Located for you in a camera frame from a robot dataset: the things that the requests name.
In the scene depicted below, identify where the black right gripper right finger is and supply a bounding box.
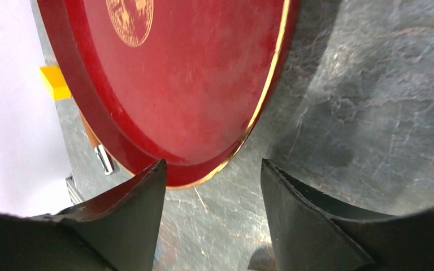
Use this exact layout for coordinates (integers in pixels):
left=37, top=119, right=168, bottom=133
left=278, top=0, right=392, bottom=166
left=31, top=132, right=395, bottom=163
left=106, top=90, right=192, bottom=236
left=261, top=159, right=434, bottom=270

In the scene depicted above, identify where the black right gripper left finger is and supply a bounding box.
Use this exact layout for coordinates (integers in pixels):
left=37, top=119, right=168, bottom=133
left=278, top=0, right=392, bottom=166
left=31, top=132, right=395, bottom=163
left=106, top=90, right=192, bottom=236
left=0, top=160, right=167, bottom=270

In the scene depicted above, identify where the round red lacquer tray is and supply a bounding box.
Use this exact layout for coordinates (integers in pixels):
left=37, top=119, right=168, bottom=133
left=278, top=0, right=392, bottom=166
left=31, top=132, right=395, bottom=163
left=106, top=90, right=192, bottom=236
left=38, top=1, right=300, bottom=189

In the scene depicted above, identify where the small yellow block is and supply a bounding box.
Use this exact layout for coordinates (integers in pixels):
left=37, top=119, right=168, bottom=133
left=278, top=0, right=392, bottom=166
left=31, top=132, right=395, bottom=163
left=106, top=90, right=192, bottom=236
left=39, top=65, right=72, bottom=101

